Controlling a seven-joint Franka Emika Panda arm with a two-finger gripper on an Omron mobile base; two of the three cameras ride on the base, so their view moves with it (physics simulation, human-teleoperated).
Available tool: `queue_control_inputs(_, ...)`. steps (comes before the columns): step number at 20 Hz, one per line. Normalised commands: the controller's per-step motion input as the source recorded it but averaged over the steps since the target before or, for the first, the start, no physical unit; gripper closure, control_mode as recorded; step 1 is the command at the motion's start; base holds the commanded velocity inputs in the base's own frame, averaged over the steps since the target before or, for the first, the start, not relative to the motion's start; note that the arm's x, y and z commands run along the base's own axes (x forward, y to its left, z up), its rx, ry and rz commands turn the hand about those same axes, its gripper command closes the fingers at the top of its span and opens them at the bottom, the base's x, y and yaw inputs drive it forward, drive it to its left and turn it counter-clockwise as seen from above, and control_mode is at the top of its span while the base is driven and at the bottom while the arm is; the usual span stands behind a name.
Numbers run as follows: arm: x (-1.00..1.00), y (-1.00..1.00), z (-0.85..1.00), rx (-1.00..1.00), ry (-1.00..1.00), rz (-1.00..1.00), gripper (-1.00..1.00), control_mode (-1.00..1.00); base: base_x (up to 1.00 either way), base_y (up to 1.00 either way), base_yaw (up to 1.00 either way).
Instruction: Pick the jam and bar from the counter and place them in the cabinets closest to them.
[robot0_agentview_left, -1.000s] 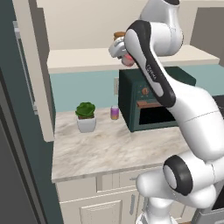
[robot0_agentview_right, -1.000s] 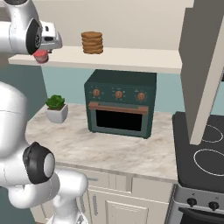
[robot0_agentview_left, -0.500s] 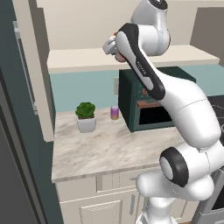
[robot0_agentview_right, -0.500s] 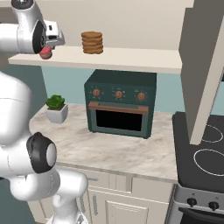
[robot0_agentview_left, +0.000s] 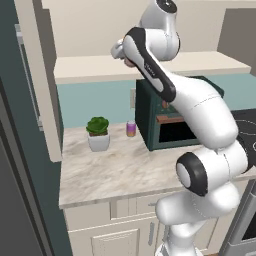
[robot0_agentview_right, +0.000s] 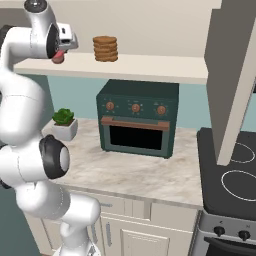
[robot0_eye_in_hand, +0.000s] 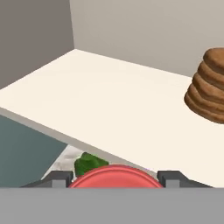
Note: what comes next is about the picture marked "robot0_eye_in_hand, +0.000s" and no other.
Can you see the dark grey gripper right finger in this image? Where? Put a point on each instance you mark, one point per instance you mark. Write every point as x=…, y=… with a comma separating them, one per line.
x=172, y=178

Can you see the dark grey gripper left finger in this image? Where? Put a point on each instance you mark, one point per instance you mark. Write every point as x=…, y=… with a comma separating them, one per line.
x=59, y=178

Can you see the red-lidded jam jar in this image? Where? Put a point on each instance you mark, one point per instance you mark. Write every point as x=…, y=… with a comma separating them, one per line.
x=116, y=177

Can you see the green leafy object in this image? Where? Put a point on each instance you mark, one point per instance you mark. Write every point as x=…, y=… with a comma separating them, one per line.
x=87, y=163

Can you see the teal cabinet door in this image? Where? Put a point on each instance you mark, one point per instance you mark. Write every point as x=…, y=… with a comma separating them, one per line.
x=26, y=151

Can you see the brown ridged round object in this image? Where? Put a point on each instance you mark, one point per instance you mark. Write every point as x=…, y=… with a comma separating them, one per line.
x=207, y=87

